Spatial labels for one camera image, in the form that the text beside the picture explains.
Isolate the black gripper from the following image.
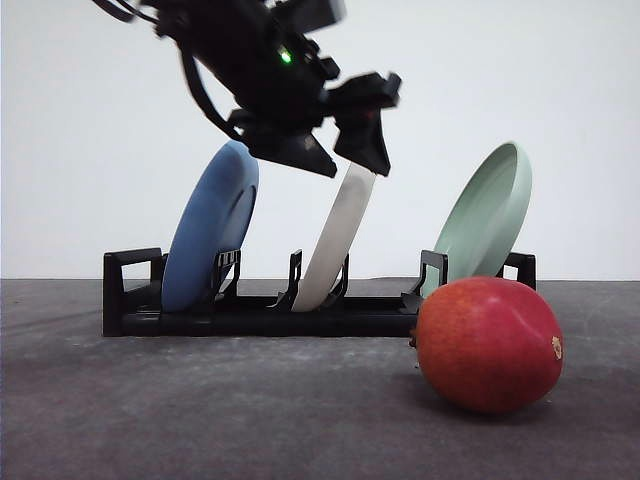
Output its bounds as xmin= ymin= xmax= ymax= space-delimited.
xmin=157 ymin=0 xmax=401 ymax=178

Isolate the blue plate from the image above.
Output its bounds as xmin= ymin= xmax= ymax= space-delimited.
xmin=162 ymin=140 xmax=259 ymax=313

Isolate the green plate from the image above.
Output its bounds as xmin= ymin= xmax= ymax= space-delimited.
xmin=423 ymin=142 xmax=533 ymax=297

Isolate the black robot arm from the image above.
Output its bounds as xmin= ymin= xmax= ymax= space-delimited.
xmin=142 ymin=0 xmax=401 ymax=178

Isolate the black plate rack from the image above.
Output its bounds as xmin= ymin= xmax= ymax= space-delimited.
xmin=103 ymin=248 xmax=537 ymax=337

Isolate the red pomegranate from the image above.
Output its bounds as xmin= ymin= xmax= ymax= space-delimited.
xmin=416 ymin=277 xmax=564 ymax=414

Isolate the white plate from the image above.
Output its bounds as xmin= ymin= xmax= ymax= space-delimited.
xmin=292 ymin=158 xmax=376 ymax=312

